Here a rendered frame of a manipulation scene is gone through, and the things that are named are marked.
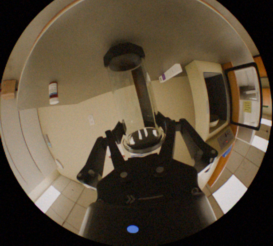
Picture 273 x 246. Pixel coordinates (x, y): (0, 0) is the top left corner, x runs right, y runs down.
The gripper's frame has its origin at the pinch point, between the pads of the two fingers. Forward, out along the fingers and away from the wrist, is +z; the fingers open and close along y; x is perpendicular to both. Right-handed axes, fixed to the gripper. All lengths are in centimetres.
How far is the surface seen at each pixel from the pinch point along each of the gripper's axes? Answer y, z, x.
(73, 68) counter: -16.5, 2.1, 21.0
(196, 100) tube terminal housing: 35.1, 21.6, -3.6
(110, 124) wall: -32, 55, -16
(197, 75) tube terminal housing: 35.1, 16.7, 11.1
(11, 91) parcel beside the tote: -206, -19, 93
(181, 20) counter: 14.7, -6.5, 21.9
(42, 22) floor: -70, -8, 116
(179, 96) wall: 43, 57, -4
